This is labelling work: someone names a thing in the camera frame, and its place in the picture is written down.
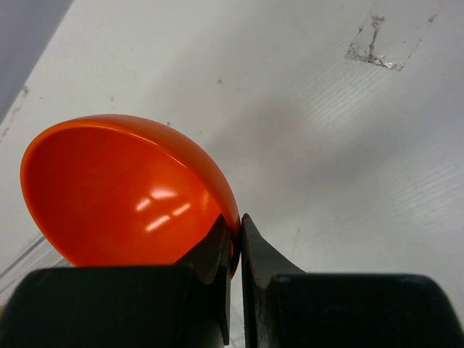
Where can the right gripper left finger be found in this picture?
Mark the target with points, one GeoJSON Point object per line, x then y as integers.
{"type": "Point", "coordinates": [186, 304]}

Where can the orange bowl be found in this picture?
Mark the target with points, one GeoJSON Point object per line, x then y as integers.
{"type": "Point", "coordinates": [110, 190]}

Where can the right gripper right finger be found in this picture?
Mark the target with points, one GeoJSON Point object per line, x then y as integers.
{"type": "Point", "coordinates": [287, 307]}

